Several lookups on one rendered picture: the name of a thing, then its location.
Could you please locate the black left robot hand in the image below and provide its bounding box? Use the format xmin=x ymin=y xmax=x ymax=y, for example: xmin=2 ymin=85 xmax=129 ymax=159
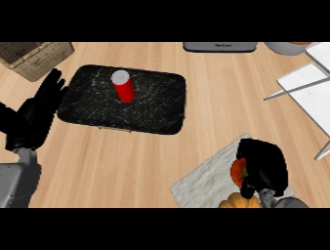
xmin=0 ymin=67 xmax=71 ymax=152

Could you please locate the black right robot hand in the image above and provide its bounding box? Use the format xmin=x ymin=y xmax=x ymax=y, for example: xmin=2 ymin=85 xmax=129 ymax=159
xmin=235 ymin=138 xmax=291 ymax=200

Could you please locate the red tomato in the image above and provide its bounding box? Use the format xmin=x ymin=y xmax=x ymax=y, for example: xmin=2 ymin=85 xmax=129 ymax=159
xmin=230 ymin=157 xmax=251 ymax=189

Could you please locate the pale grey placemat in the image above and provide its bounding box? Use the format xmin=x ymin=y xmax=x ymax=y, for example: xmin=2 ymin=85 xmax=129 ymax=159
xmin=168 ymin=132 xmax=298 ymax=209

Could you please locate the white tiered shelf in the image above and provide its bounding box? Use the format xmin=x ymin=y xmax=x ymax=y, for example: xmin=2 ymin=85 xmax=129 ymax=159
xmin=263 ymin=42 xmax=330 ymax=162

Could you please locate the orange pumpkin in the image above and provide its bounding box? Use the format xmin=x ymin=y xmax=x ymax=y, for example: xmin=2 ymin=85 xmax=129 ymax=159
xmin=219 ymin=191 xmax=266 ymax=209

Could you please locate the wicker basket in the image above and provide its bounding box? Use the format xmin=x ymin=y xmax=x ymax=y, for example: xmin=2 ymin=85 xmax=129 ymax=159
xmin=0 ymin=42 xmax=77 ymax=83

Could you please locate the black speckled cutting board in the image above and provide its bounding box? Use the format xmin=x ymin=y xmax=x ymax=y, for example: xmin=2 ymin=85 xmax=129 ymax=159
xmin=56 ymin=63 xmax=189 ymax=136

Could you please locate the red can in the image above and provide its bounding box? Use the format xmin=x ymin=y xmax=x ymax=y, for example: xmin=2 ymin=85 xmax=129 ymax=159
xmin=109 ymin=69 xmax=137 ymax=104

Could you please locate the pale grey round pot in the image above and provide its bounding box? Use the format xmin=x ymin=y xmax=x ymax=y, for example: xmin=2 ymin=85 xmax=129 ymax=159
xmin=264 ymin=42 xmax=322 ymax=57

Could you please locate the dark grey appliance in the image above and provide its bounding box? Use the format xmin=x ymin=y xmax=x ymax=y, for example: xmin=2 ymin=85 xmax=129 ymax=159
xmin=182 ymin=42 xmax=260 ymax=54

